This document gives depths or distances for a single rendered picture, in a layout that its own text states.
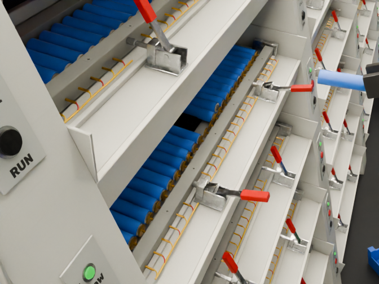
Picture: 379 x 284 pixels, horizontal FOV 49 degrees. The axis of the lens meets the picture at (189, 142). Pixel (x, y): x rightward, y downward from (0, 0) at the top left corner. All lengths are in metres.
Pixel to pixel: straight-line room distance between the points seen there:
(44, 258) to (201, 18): 0.38
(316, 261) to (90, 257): 0.96
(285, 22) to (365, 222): 1.07
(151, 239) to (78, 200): 0.19
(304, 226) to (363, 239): 0.67
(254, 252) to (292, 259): 0.25
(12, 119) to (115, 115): 0.14
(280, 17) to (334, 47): 0.54
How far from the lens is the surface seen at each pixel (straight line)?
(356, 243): 1.70
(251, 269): 0.74
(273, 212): 0.82
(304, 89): 0.73
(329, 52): 1.36
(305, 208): 1.10
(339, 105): 1.48
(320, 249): 1.26
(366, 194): 1.88
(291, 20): 0.87
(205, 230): 0.54
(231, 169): 0.61
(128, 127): 0.38
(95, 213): 0.34
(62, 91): 0.40
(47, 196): 0.30
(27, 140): 0.29
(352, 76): 0.55
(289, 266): 0.99
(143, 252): 0.49
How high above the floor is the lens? 1.28
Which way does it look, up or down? 32 degrees down
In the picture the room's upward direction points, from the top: 19 degrees counter-clockwise
